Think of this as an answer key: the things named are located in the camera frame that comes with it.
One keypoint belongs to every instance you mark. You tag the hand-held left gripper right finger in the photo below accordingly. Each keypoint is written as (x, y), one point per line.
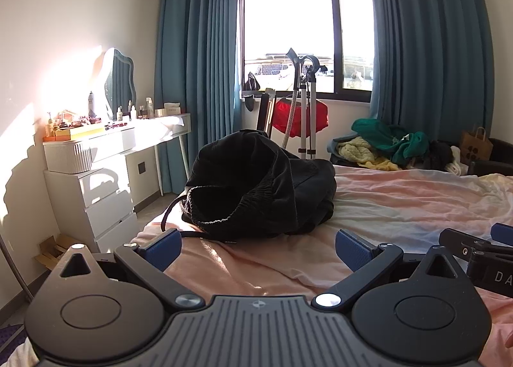
(354, 250)

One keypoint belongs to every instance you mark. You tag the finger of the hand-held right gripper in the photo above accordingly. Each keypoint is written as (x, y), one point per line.
(461, 240)
(503, 234)

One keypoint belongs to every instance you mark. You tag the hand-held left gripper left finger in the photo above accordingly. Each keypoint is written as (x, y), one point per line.
(162, 250)

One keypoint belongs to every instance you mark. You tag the black pants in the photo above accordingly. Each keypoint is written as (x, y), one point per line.
(260, 182)

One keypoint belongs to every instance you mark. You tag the white drawer chest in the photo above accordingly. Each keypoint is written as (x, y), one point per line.
(104, 198)

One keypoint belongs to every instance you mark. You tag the dark armchair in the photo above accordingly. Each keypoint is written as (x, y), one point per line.
(501, 154)

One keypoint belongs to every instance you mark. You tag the white garment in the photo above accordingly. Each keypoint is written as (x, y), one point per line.
(457, 160)

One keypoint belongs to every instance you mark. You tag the brown paper bag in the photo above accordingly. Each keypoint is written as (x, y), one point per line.
(476, 148)

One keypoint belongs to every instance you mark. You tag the black garment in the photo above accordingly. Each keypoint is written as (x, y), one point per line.
(440, 152)

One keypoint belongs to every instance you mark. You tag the pale yellow knitted garment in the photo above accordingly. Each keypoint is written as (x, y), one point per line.
(356, 150)

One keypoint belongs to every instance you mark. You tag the cardboard pieces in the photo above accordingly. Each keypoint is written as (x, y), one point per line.
(52, 252)

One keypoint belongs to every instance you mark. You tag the green garment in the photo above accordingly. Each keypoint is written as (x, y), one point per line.
(384, 138)

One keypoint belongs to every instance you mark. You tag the white ribbed storage box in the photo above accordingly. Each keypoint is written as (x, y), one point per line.
(66, 156)

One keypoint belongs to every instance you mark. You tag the white tissue box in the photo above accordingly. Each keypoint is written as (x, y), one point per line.
(167, 109)

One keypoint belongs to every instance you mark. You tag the small cosmetic bottle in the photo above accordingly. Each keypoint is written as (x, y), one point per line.
(132, 110)
(149, 107)
(119, 114)

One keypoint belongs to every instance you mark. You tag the orange flat box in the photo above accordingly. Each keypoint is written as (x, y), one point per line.
(76, 132)

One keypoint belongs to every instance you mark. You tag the red cloth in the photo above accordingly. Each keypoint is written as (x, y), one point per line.
(288, 118)

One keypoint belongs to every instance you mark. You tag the garment steamer stand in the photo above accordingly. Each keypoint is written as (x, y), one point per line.
(305, 110)

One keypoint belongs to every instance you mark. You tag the white spray can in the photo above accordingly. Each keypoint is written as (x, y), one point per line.
(91, 106)

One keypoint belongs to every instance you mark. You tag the wavy framed mirror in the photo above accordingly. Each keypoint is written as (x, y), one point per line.
(118, 82)

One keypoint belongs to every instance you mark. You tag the black hanging cloth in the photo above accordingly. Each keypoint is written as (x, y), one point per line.
(251, 84)

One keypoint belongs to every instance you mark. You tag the blue curtain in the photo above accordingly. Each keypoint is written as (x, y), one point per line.
(429, 50)
(200, 50)

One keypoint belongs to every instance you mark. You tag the dark framed window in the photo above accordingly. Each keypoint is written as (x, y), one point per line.
(288, 10)

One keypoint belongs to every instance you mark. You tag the dark wall socket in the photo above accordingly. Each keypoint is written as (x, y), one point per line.
(142, 168)

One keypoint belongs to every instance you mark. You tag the dark wooden frame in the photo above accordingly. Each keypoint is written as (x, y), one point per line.
(264, 110)

